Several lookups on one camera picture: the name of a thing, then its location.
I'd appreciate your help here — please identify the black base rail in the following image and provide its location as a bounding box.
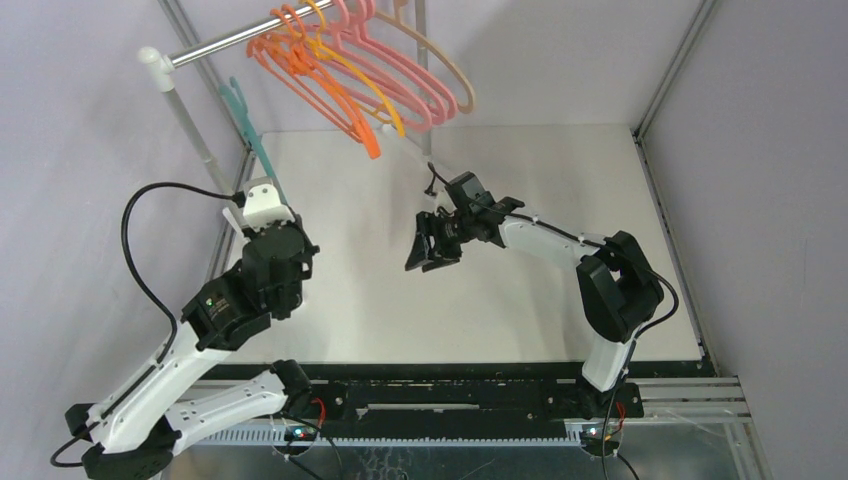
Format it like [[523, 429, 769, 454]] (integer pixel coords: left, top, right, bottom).
[[235, 360, 645, 440]]

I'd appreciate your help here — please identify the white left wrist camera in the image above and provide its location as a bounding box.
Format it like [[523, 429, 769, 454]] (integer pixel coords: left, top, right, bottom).
[[241, 177, 295, 231]]

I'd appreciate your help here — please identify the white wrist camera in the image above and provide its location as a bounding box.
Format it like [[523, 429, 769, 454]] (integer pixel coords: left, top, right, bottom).
[[423, 185, 453, 205], [241, 177, 295, 231]]

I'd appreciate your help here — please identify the pink plastic hanger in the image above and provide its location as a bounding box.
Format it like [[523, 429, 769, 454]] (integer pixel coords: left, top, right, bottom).
[[312, 1, 445, 136], [337, 0, 460, 124], [331, 0, 446, 130]]

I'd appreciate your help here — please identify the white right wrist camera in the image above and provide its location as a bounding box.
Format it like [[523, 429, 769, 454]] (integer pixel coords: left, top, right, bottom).
[[423, 185, 453, 205]]

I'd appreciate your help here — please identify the yellow plastic hanger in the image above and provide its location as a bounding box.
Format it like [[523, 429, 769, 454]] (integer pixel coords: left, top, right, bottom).
[[298, 1, 411, 138]]

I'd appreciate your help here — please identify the beige plastic hanger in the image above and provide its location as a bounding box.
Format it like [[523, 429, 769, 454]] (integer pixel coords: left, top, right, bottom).
[[374, 1, 477, 118]]

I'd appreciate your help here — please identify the metal clothes rack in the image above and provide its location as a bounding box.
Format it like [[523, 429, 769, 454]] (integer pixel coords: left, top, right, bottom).
[[137, 0, 478, 220]]

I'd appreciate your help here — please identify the orange plastic hanger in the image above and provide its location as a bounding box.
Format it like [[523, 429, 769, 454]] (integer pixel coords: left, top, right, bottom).
[[246, 30, 381, 159], [246, 4, 382, 159]]

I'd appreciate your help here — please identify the left black cable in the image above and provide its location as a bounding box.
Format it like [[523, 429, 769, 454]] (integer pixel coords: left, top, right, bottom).
[[49, 182, 246, 470]]

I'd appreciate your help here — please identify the aluminium frame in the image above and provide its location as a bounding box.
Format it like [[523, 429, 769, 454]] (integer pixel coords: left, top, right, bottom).
[[156, 0, 773, 480]]

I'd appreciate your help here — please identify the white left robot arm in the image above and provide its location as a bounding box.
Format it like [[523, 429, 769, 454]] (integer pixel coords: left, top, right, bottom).
[[65, 221, 319, 479]]

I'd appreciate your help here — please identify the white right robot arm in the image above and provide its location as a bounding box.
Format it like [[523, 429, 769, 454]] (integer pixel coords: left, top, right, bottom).
[[405, 172, 671, 416]]

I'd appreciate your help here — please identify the teal plastic hanger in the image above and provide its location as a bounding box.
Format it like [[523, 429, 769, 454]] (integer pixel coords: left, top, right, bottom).
[[218, 76, 289, 205]]

